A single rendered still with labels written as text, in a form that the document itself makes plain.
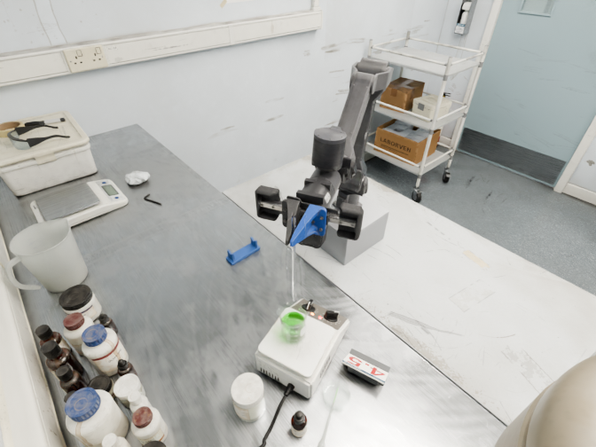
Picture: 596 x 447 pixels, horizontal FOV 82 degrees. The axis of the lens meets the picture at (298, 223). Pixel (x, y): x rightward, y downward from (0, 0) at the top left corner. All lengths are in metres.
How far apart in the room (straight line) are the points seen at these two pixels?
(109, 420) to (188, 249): 0.50
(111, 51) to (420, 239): 1.46
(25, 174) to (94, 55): 0.58
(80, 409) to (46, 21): 1.45
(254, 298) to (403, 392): 0.40
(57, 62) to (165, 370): 1.32
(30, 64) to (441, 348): 1.69
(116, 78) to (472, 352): 1.73
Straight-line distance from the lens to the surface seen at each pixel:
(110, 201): 1.31
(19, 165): 1.51
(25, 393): 0.81
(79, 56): 1.78
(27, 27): 1.80
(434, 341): 0.89
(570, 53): 3.33
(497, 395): 0.87
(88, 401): 0.71
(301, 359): 0.71
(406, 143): 2.86
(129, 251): 1.13
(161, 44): 1.88
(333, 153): 0.60
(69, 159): 1.53
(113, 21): 1.85
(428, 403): 0.81
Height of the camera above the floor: 1.61
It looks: 40 degrees down
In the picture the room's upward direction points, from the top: straight up
